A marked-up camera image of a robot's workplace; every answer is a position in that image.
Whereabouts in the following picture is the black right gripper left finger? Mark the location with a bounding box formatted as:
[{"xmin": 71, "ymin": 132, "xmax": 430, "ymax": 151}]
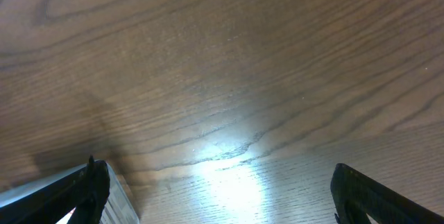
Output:
[{"xmin": 1, "ymin": 156, "xmax": 110, "ymax": 224}]

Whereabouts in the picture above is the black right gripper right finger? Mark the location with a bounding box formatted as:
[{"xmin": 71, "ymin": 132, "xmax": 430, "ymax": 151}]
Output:
[{"xmin": 330, "ymin": 163, "xmax": 443, "ymax": 224}]

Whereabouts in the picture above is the clear plastic container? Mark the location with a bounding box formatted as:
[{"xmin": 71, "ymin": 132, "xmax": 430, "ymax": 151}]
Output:
[{"xmin": 0, "ymin": 163, "xmax": 140, "ymax": 224}]

